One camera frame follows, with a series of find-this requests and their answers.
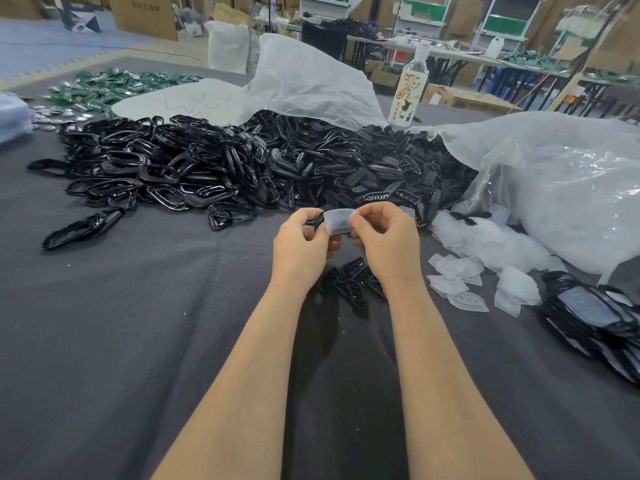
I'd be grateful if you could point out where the person's right hand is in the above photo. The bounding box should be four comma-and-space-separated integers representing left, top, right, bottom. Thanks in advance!
349, 201, 423, 289

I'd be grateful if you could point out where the person's left hand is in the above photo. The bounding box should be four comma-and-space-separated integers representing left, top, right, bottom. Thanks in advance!
272, 208, 342, 292

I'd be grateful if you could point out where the translucent silicone button pad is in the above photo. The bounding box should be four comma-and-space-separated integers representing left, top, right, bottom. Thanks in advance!
322, 207, 359, 236

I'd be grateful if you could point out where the person's right forearm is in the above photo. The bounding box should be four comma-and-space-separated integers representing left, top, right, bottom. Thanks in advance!
372, 277, 537, 480

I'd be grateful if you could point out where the person's left forearm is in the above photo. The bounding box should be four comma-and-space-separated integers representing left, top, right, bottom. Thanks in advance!
150, 280, 313, 480

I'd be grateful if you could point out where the pile of black button inserts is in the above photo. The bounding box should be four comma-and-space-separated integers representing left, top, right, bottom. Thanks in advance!
240, 110, 481, 228

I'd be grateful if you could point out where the small cluster of black inserts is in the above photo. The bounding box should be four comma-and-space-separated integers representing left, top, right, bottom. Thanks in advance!
318, 257, 388, 319

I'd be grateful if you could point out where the heap of translucent silicone pads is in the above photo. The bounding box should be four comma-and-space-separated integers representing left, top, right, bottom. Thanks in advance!
426, 205, 568, 318

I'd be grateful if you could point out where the clear bottle with colourful label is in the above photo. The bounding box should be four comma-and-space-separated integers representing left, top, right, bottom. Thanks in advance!
388, 40, 432, 129

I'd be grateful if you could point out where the white plastic sack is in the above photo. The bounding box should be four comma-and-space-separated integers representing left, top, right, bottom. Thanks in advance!
111, 33, 391, 131

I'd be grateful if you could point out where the flat brown cardboard box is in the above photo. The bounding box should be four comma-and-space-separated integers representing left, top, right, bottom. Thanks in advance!
421, 84, 523, 114

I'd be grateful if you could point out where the pile of black plastic frames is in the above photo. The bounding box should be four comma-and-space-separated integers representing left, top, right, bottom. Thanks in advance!
27, 115, 301, 233

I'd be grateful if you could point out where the grey folding table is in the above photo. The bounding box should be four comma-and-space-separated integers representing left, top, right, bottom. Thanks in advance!
346, 35, 506, 88

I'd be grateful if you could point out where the black crate of parts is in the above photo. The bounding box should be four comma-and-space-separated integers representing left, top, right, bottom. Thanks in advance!
301, 17, 393, 63

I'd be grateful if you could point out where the white woven sack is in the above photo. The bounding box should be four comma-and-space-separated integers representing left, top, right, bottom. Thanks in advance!
205, 20, 251, 74

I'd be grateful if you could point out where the clear plastic bag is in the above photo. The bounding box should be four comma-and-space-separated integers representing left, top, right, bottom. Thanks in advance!
425, 111, 640, 275

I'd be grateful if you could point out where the white shelf rack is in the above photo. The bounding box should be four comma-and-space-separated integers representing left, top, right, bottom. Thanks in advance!
392, 0, 455, 41
472, 0, 551, 58

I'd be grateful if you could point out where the grey table cloth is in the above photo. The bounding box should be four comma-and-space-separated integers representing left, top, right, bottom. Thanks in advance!
0, 56, 640, 480

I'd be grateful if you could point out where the pile of green circuit boards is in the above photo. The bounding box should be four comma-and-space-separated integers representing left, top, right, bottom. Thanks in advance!
47, 67, 203, 115

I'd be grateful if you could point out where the stack of assembled black shells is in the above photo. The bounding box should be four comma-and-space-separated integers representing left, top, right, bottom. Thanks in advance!
539, 271, 640, 385

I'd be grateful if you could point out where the large brown cardboard box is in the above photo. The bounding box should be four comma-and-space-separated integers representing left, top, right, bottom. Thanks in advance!
109, 0, 180, 43

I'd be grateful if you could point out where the pale purple plastic bag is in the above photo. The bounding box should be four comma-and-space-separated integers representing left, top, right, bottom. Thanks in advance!
0, 91, 35, 144

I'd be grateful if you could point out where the lone glossy black frame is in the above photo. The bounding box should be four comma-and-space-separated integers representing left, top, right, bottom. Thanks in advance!
42, 209, 127, 251

